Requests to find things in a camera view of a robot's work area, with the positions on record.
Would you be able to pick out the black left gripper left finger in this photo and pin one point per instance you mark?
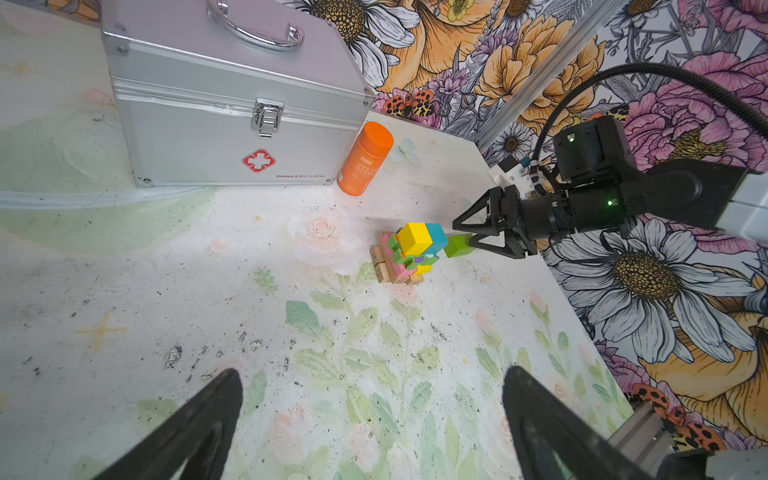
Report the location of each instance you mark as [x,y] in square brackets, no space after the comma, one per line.
[194,442]

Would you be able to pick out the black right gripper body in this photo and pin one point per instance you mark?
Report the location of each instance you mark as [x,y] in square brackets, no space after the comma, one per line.
[555,216]

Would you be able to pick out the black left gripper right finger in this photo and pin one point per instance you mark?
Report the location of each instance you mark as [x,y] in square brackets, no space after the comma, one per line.
[548,436]

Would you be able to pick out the green cube block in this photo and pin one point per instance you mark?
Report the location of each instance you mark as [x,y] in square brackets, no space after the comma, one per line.
[458,245]

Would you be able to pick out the teal cube block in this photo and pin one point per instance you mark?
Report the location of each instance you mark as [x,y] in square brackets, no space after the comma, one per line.
[438,238]

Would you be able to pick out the yellow cube block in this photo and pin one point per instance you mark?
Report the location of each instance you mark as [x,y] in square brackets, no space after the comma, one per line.
[414,239]

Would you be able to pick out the yellow rectangular block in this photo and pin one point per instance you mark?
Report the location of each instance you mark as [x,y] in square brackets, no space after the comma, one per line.
[423,269]

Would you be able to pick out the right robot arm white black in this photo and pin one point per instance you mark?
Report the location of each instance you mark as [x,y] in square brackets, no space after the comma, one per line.
[711,196]

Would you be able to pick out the orange cylinder bottle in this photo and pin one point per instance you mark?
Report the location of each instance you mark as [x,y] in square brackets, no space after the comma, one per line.
[367,155]

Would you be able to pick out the silver aluminium case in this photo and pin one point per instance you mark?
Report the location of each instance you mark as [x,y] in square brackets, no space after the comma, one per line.
[232,92]

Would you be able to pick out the aluminium frame corner post right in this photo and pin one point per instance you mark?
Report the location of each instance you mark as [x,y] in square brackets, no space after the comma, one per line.
[550,60]

